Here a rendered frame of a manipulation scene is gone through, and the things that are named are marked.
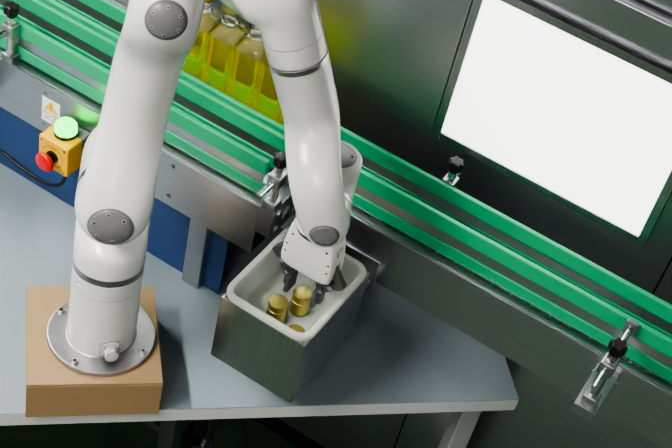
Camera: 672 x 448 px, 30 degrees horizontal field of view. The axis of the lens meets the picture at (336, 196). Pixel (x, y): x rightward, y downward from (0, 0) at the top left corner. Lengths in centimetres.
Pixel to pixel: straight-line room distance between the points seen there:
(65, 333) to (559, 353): 86
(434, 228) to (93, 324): 61
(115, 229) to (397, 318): 78
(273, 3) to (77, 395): 82
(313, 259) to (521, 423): 78
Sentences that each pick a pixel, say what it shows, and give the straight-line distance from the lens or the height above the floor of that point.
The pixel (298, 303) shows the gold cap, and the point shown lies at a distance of 219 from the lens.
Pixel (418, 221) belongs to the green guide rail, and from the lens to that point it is 222.
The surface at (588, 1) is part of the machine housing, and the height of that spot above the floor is 154.
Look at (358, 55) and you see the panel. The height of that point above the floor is 124.
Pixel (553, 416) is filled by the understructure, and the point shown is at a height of 62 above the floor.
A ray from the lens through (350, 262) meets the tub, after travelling 223.
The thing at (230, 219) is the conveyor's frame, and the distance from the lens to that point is 230.
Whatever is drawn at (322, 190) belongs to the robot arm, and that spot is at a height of 133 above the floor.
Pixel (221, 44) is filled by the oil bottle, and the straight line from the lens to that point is 228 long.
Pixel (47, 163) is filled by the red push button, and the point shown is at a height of 97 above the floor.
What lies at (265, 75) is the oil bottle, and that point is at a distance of 225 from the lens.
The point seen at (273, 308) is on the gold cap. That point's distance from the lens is 217.
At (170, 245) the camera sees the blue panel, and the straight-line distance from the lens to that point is 248.
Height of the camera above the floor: 259
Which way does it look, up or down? 42 degrees down
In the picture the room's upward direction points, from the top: 14 degrees clockwise
